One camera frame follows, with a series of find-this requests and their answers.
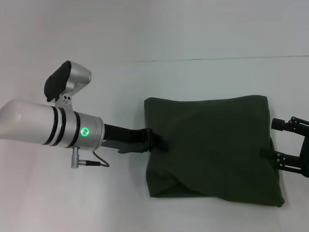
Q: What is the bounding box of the silver camera mount bracket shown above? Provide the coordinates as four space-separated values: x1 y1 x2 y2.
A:
55 93 74 109

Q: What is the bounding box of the dark green FREE t-shirt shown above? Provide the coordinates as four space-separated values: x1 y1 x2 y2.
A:
143 94 285 208

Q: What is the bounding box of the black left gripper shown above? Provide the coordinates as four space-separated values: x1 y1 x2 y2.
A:
100 123 169 154

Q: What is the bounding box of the left gripper cable with plug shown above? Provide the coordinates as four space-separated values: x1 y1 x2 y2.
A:
70 148 111 169

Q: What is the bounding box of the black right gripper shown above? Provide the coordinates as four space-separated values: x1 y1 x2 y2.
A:
259 116 309 174

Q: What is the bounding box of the silver rounded camera housing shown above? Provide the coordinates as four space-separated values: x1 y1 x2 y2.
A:
42 60 93 102

